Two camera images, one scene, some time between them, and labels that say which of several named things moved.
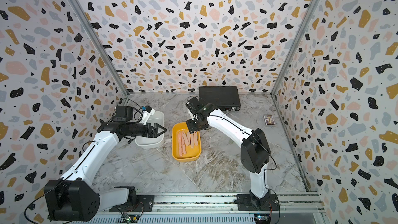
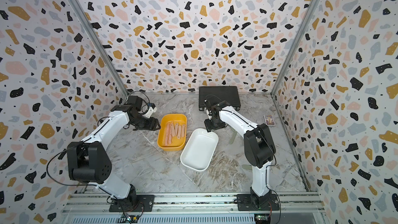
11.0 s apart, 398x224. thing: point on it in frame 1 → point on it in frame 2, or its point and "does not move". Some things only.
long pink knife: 183,144 → 169,133
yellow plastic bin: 186,147 → 176,144
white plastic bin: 156,117 → 199,150
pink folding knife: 195,138 → 183,130
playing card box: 269,120 does not move
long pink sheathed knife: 180,147 → 167,127
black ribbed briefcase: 225,98 does not move
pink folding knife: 186,139 → 172,129
